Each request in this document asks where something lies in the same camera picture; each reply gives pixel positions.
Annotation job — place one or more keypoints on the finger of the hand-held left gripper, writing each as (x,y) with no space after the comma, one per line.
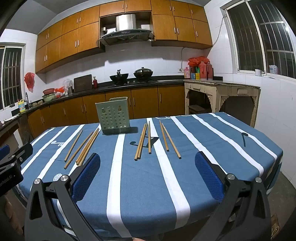
(22,154)
(4,151)

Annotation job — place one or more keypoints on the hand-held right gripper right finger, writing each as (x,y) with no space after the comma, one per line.
(208,176)

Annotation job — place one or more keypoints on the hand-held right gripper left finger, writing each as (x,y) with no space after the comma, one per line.
(85,176)

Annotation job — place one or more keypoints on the wooden chopstick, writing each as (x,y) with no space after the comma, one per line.
(140,141)
(171,141)
(149,138)
(78,150)
(87,146)
(164,135)
(74,145)

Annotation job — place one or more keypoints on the green perforated chopstick holder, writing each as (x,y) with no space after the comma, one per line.
(111,115)

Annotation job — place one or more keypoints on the yellow detergent bottle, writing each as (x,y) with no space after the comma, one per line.
(22,106)

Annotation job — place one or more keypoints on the blue white striped tablecloth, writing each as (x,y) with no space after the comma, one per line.
(138,185)

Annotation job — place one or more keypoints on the metal faucet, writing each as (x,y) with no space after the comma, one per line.
(26,97)

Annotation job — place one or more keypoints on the stacked bowls on counter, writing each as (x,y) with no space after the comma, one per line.
(49,97)

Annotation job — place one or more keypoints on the wooden crate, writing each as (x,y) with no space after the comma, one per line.
(196,109)

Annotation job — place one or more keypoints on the red basin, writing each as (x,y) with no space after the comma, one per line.
(48,91)

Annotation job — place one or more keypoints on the hanging red plastic bag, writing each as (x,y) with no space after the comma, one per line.
(29,80)

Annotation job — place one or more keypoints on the barred window beside sink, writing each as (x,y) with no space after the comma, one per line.
(10,76)

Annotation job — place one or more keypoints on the crumpled red plastic bag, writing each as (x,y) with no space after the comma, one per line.
(60,89)

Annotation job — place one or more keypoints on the clear plastic bag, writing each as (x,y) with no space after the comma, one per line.
(67,83)

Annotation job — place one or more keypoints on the black kitchen countertop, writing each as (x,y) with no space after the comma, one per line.
(101,88)

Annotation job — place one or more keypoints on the old white wooden table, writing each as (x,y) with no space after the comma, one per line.
(222,88)

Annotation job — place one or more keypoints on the dark wooden cutting board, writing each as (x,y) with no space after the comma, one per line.
(82,83)

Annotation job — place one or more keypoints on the small red bottle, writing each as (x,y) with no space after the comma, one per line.
(95,83)

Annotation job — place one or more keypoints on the wooden lower kitchen cabinets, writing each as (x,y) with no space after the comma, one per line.
(143,102)

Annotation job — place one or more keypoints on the yellow box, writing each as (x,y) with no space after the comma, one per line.
(198,76)

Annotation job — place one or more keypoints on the black wok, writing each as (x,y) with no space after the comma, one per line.
(119,78)

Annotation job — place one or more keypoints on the pink packet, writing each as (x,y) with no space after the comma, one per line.
(186,73)

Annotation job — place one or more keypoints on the gas stove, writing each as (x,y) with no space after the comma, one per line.
(138,81)

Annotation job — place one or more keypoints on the white cup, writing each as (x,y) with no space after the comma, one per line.
(258,72)

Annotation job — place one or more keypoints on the red plastic bag over bottles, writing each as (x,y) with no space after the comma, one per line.
(196,60)

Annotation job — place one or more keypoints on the black pot with lid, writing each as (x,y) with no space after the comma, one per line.
(143,73)

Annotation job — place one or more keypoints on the white plastic bottle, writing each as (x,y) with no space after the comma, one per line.
(273,69)

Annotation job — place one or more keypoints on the large barred window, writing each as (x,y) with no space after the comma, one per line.
(249,41)

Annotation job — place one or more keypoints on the steel range hood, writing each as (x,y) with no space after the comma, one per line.
(126,34)

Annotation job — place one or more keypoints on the wooden upper wall cabinets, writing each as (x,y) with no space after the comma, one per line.
(69,39)

